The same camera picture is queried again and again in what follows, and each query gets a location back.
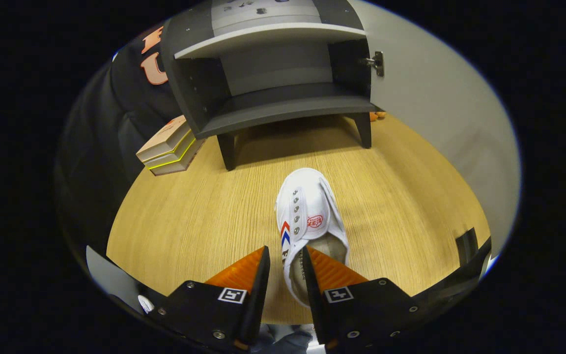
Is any black backdrop cloth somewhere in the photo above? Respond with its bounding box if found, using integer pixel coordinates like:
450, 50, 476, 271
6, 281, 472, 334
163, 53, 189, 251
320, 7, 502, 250
55, 25, 185, 276

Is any beige shoe cabinet door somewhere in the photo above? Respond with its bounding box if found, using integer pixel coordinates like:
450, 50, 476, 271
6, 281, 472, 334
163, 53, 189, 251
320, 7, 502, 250
349, 0, 522, 259

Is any grey book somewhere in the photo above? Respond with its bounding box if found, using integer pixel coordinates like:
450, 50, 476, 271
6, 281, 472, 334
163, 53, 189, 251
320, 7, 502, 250
151, 140, 206, 177

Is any white canvas shoe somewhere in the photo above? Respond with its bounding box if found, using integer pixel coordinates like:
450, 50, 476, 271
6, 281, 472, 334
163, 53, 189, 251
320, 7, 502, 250
275, 168, 350, 308

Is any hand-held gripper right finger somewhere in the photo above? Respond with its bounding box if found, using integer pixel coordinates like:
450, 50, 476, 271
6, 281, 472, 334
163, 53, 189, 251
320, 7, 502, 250
302, 246, 428, 353

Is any yellow edged book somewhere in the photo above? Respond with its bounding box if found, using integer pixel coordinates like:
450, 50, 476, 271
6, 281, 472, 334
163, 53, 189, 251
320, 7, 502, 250
144, 132, 198, 170

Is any black rectangular object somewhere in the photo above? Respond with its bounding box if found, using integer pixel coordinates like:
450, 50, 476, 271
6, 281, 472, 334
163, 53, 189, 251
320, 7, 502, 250
455, 228, 480, 267

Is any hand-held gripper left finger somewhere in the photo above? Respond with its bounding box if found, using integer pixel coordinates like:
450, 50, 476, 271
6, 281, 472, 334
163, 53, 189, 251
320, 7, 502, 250
153, 246, 271, 353

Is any dark grey shoe cabinet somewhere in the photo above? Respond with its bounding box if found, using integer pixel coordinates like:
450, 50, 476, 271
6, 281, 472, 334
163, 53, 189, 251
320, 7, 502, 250
160, 0, 387, 172

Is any person's blue jeans leg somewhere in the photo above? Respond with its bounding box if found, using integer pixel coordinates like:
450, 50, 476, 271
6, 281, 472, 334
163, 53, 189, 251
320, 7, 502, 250
254, 324, 315, 354

